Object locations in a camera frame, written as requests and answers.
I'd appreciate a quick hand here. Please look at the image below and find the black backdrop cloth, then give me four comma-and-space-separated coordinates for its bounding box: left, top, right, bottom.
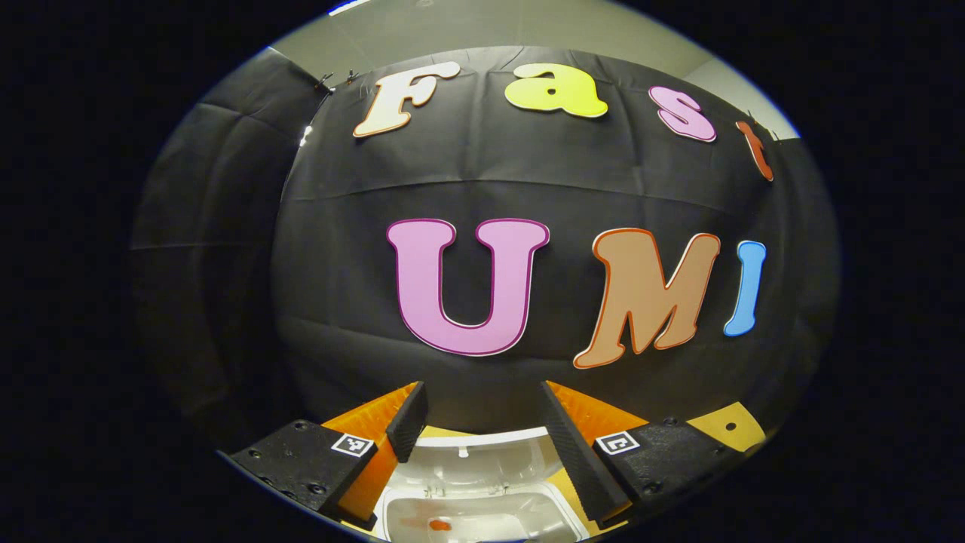
128, 45, 841, 438

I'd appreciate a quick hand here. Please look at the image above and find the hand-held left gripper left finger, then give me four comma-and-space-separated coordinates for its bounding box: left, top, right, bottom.
226, 381, 429, 529

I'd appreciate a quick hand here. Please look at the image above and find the white desktop garbage bin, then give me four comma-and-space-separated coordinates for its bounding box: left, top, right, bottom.
375, 427, 591, 543

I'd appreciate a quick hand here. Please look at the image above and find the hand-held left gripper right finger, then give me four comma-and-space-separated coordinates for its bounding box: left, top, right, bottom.
539, 380, 766, 529

